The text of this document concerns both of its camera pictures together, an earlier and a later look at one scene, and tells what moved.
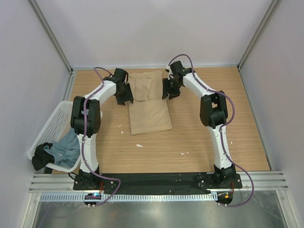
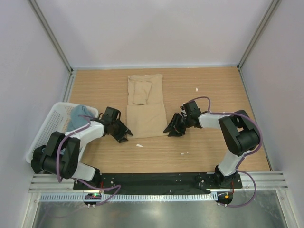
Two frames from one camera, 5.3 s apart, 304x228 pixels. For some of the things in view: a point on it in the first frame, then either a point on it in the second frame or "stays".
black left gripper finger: [129, 96] → [122, 127]
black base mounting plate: [156, 183] stays
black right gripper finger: [165, 89] → [176, 117]
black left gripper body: [123, 90] → [114, 128]
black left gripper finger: [120, 99] → [120, 137]
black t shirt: [42, 157] stays
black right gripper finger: [175, 94] → [178, 133]
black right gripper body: [176, 85] → [188, 122]
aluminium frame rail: [263, 181] stays
